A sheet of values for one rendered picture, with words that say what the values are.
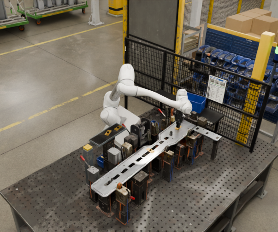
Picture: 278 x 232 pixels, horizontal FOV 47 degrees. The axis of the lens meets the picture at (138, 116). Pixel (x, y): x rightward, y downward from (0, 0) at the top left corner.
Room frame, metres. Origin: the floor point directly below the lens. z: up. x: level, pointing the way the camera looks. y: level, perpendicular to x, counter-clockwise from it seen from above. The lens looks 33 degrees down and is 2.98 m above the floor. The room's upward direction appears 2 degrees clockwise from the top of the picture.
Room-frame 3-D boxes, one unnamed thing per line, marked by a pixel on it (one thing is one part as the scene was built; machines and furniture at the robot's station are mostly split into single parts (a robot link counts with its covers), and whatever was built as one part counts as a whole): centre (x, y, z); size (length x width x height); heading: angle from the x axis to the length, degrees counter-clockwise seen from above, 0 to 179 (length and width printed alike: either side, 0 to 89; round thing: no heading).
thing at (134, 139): (2.50, 0.05, 0.89); 0.13 x 0.11 x 0.38; 51
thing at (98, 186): (2.38, -0.12, 1.00); 1.38 x 0.22 x 0.02; 141
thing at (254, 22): (6.91, -2.48, 0.52); 1.20 x 0.80 x 1.05; 134
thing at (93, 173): (2.05, 0.38, 0.88); 0.11 x 0.10 x 0.36; 51
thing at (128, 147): (2.37, 0.10, 0.89); 0.13 x 0.11 x 0.38; 51
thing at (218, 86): (3.13, -0.84, 1.30); 0.23 x 0.02 x 0.31; 51
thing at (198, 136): (2.70, -0.61, 0.84); 0.11 x 0.10 x 0.28; 51
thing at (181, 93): (2.75, -0.42, 1.40); 0.13 x 0.11 x 0.16; 10
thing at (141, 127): (2.61, -0.03, 0.94); 0.18 x 0.13 x 0.49; 141
